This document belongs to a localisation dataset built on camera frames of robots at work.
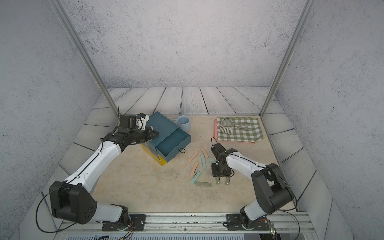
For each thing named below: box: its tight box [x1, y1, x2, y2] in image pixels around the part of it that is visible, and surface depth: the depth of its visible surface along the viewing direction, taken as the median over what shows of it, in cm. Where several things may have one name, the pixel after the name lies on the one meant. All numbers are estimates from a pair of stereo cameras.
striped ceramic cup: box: [219, 118, 234, 135], surface depth 107 cm
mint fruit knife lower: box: [190, 170, 202, 184], surface depth 90 cm
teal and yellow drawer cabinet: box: [141, 111, 192, 166], surface depth 82 cm
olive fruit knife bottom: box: [194, 181, 212, 187], surface depth 88 cm
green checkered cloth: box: [217, 116, 263, 143], surface depth 110 cm
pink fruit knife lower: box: [190, 161, 199, 176], surface depth 93 cm
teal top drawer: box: [155, 127, 191, 163], surface depth 81 cm
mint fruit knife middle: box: [201, 154, 206, 168], surface depth 96 cm
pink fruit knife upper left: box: [188, 150, 199, 163], surface depth 98 cm
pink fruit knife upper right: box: [200, 146, 209, 159], surface depth 101 cm
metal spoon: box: [233, 122, 250, 131], surface depth 116 cm
